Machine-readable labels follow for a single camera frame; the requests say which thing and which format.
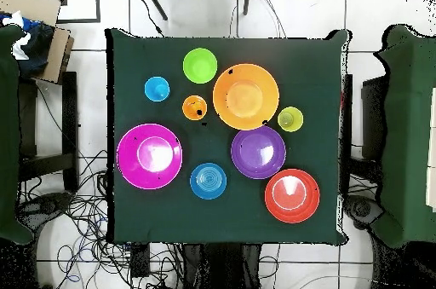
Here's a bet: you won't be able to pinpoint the dark green table cloth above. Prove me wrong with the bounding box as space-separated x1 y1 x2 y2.
105 27 352 246

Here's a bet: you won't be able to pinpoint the orange plastic cup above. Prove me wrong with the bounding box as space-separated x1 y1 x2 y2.
181 95 209 122

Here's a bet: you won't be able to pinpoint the purple plastic bowl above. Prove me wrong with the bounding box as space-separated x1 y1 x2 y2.
230 125 287 181

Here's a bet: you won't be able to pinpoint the large orange plastic bowl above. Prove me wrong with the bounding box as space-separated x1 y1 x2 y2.
212 62 281 131

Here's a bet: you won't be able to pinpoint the pale yellow-green plastic cup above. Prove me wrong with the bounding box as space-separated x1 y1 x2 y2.
276 106 305 133

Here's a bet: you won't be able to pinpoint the green cloth covered table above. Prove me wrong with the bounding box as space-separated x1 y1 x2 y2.
0 24 35 246
372 24 436 249

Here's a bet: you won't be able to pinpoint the large pink plastic bowl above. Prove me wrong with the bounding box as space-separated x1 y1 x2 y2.
116 122 184 191

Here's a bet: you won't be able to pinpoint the brown cardboard box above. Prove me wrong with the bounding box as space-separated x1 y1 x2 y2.
0 0 75 84

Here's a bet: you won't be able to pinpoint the red plastic bowl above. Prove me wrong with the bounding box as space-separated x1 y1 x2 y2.
264 168 321 224

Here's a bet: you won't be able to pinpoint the black power strip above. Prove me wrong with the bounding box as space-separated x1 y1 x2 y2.
130 243 151 278

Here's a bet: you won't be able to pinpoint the tangle of floor cables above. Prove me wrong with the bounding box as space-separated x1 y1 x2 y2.
16 148 185 289

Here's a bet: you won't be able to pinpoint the small green plastic bowl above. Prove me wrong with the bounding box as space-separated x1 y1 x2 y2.
182 47 219 84

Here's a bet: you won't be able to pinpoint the black metal frame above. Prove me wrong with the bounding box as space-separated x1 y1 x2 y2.
49 0 102 25

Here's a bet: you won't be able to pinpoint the blue plastic cup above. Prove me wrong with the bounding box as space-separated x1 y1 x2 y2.
143 76 171 103

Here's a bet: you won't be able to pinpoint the small blue plastic bowl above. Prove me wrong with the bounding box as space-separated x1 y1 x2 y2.
189 161 228 200

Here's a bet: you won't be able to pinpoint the blue and white clothes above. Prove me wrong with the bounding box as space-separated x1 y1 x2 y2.
0 9 55 78

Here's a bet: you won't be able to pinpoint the black cable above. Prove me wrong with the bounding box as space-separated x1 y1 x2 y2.
134 0 165 37

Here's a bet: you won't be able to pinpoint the black wooden stool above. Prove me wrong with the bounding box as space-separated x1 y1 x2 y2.
18 70 79 194

